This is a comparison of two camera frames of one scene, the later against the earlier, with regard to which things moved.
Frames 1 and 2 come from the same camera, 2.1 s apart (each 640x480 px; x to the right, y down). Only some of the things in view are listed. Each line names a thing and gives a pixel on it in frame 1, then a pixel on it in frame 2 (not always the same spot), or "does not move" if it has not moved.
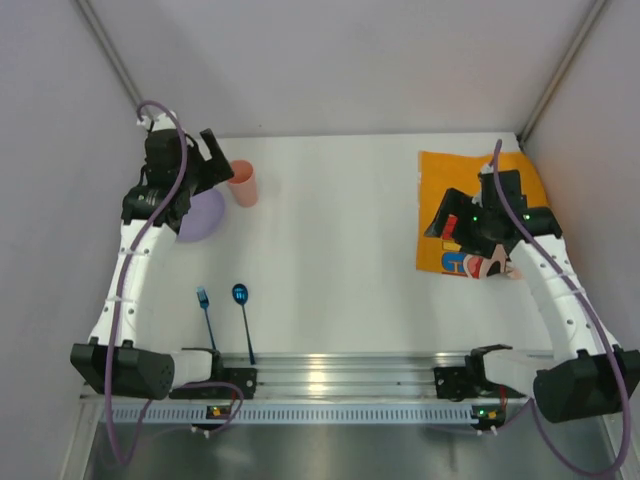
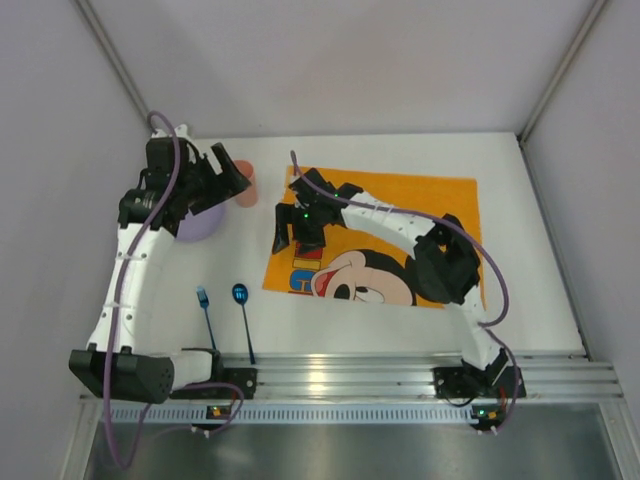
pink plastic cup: x=244 y=184 does not move
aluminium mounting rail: x=355 y=379 does not move
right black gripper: x=451 y=216 → x=302 y=230
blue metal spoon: x=240 y=295 does not move
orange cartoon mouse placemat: x=439 y=172 → x=361 y=261
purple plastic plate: x=204 y=217 does not move
